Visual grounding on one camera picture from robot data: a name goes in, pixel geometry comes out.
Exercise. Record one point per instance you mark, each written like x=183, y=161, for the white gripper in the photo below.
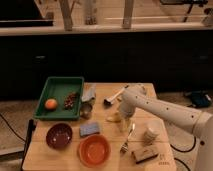
x=126, y=112

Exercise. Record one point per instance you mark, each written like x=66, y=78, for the yellow banana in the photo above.
x=114, y=117

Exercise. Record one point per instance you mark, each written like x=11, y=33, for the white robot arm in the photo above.
x=194, y=121

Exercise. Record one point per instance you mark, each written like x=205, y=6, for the orange bowl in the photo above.
x=94, y=150

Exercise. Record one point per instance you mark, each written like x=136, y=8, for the purple bowl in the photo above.
x=59, y=136

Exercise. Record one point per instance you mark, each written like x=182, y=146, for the white paper cup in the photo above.
x=152, y=131

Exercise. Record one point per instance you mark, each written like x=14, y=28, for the grey crumpled cloth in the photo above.
x=89, y=94

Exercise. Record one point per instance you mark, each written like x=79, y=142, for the silver fork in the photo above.
x=124, y=147

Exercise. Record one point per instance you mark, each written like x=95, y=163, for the blue sponge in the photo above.
x=89, y=128

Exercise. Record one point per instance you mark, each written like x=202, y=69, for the black brown rectangular block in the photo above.
x=144, y=154

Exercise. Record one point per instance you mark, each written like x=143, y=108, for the brown grape bunch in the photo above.
x=70, y=100

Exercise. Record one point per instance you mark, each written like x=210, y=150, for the teal object on floor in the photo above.
x=199, y=99

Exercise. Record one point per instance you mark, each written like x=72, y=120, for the green plastic tray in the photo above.
x=59, y=88

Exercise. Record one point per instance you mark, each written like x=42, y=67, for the orange fruit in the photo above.
x=51, y=104

